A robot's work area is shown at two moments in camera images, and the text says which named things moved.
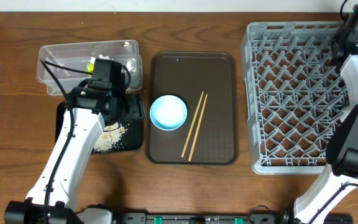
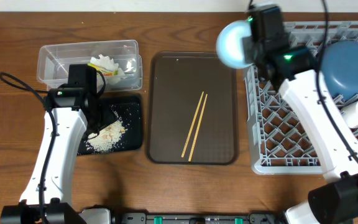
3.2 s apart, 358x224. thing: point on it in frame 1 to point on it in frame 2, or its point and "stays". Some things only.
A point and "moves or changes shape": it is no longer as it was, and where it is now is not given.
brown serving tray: x=187 y=74 stays
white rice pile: x=107 y=138 stays
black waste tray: x=133 y=113 stays
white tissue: x=131 y=65 moves or changes shape
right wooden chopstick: x=198 y=129 stays
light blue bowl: x=168 y=112 to x=230 y=46
